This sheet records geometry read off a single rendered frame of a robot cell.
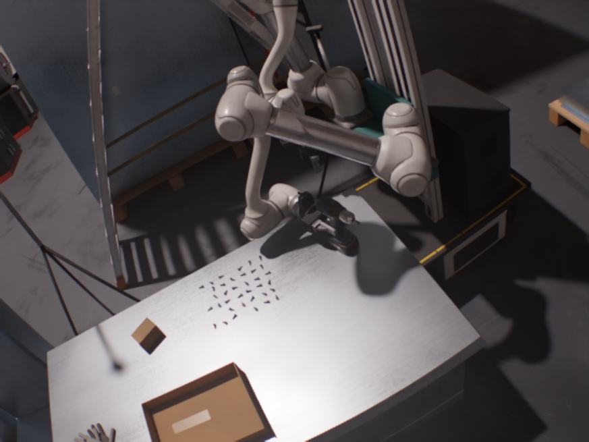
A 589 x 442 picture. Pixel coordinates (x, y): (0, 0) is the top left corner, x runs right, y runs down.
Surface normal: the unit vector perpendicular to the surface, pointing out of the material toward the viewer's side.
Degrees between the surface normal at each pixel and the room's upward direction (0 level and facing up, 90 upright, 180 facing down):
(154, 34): 90
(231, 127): 87
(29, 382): 90
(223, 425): 0
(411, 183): 94
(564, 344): 0
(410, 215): 0
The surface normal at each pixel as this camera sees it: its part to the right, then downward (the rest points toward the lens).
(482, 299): -0.29, -0.68
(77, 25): 0.33, 0.58
